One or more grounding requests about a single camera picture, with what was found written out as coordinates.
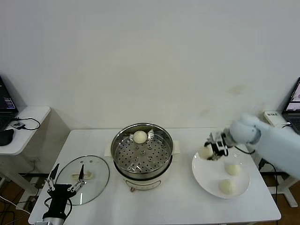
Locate cream electric cooker base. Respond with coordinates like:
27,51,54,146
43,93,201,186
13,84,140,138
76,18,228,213
104,140,181,193

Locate black laptop with light screen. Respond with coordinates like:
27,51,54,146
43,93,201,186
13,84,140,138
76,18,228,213
282,77,300,136

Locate white floor cable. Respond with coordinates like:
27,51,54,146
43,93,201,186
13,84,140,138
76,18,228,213
0,195,31,215

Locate white power strip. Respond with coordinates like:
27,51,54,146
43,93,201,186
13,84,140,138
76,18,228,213
30,177,45,190

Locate black cat-shaped mouse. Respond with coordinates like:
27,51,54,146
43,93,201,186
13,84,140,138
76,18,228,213
0,128,15,146

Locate white steamed baozi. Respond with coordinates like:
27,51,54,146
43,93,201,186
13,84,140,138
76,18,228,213
198,146,214,160
218,179,237,195
133,130,148,144
224,163,241,176

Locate perforated steel steamer pot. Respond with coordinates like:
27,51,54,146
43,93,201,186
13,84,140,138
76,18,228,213
111,122,174,178

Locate white side table rounded corner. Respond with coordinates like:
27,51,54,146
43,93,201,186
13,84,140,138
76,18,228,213
0,106,52,196

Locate round white plate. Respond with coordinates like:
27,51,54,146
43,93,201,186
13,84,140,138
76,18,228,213
191,146,251,199

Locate round glass lid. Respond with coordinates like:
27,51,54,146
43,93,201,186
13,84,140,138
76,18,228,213
54,154,110,206

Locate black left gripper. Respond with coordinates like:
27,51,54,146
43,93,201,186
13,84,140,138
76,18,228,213
45,163,85,218

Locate thin black looped cable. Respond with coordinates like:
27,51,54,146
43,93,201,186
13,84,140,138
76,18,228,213
13,116,41,131

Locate black laptop with dark screen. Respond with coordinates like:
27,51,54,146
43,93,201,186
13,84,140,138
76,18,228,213
0,75,19,132

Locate white side table with label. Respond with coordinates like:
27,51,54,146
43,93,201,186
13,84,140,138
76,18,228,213
262,110,300,208

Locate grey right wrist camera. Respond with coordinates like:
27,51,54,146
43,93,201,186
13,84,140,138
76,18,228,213
214,140,230,157

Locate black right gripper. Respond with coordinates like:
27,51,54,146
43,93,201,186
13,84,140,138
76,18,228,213
204,132,232,161

